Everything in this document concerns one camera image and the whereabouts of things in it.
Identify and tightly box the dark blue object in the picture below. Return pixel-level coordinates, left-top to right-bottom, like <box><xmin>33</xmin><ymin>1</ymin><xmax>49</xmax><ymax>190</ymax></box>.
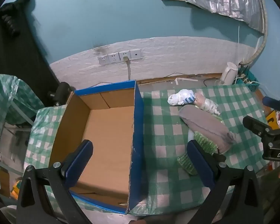
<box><xmin>262</xmin><ymin>96</ymin><xmax>280</xmax><ymax>112</ymax></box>

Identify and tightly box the green checkered plastic cover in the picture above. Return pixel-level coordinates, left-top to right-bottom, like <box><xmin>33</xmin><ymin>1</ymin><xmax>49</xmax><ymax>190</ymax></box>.
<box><xmin>0</xmin><ymin>74</ymin><xmax>45</xmax><ymax>189</ymax></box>

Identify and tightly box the clear tape-wrapped bundle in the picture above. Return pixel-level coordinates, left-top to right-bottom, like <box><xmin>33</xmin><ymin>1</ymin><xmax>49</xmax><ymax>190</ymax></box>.
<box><xmin>193</xmin><ymin>91</ymin><xmax>221</xmax><ymax>116</ymax></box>

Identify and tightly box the white electric kettle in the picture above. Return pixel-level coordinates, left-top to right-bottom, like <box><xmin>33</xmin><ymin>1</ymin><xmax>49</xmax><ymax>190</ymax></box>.
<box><xmin>219</xmin><ymin>62</ymin><xmax>239</xmax><ymax>85</ymax></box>

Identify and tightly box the grey cloth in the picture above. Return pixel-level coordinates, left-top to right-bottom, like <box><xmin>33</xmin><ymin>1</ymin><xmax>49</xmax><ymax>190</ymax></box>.
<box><xmin>178</xmin><ymin>105</ymin><xmax>237</xmax><ymax>154</ymax></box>

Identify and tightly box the green checkered tablecloth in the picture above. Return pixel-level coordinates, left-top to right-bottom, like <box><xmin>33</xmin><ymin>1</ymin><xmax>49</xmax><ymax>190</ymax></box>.
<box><xmin>24</xmin><ymin>84</ymin><xmax>269</xmax><ymax>216</ymax></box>

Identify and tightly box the green bubble wrap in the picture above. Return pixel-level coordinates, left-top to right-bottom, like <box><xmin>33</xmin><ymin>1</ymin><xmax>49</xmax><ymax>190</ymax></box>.
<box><xmin>177</xmin><ymin>132</ymin><xmax>218</xmax><ymax>176</ymax></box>

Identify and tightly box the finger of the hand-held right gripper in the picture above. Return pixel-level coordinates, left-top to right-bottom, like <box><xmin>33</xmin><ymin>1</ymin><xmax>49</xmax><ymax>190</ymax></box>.
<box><xmin>242</xmin><ymin>115</ymin><xmax>273</xmax><ymax>136</ymax></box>

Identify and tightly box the yellow orange packet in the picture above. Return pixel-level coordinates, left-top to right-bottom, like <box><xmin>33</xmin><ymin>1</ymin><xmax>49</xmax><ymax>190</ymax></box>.
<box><xmin>10</xmin><ymin>180</ymin><xmax>22</xmax><ymax>199</ymax></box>

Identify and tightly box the green plastic basket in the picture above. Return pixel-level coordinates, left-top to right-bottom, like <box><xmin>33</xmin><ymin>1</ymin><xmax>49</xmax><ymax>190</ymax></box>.
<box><xmin>234</xmin><ymin>65</ymin><xmax>260</xmax><ymax>91</ymax></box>

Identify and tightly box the grey plug cable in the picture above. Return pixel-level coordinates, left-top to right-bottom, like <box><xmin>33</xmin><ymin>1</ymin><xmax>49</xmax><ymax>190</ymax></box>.
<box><xmin>123</xmin><ymin>56</ymin><xmax>132</xmax><ymax>81</ymax></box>

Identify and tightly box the white single-hole wall socket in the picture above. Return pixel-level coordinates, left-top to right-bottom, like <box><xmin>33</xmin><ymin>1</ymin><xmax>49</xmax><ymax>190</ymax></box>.
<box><xmin>130</xmin><ymin>49</ymin><xmax>143</xmax><ymax>59</ymax></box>

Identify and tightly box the blue cardboard box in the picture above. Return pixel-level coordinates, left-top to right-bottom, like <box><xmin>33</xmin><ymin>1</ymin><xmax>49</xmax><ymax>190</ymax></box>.
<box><xmin>48</xmin><ymin>80</ymin><xmax>145</xmax><ymax>215</ymax></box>

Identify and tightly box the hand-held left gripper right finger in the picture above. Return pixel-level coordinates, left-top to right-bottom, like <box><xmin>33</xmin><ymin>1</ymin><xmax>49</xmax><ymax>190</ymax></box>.
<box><xmin>187</xmin><ymin>139</ymin><xmax>265</xmax><ymax>224</ymax></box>

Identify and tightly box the white plastic-wrapped bundle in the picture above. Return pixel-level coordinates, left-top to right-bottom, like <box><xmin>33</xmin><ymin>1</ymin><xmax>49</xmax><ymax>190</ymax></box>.
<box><xmin>167</xmin><ymin>89</ymin><xmax>196</xmax><ymax>106</ymax></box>

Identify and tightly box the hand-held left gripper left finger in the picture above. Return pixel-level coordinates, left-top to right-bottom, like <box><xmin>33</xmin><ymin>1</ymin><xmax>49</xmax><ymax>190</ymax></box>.
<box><xmin>16</xmin><ymin>139</ymin><xmax>94</xmax><ymax>224</ymax></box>

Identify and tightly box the black knob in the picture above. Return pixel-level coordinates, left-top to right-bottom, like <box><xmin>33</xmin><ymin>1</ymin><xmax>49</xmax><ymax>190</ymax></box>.
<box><xmin>48</xmin><ymin>82</ymin><xmax>71</xmax><ymax>105</ymax></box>

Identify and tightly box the white cord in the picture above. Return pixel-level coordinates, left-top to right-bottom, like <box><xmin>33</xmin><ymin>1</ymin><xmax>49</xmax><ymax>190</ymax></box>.
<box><xmin>236</xmin><ymin>24</ymin><xmax>240</xmax><ymax>66</ymax></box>

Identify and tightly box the beige hose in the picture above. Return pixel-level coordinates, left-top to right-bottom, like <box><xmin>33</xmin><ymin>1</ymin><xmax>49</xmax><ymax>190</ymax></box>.
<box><xmin>244</xmin><ymin>0</ymin><xmax>269</xmax><ymax>64</ymax></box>

